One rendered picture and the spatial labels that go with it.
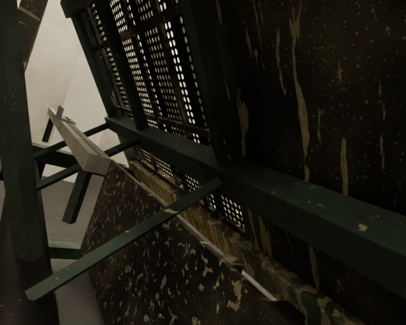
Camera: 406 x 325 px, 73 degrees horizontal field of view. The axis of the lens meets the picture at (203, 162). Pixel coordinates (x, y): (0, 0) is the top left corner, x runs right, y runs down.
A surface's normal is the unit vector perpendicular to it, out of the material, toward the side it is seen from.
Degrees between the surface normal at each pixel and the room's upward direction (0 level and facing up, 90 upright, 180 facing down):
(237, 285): 90
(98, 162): 90
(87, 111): 90
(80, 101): 90
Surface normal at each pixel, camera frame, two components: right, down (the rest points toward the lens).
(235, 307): -0.78, -0.25
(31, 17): 0.52, 0.24
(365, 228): -0.22, -0.89
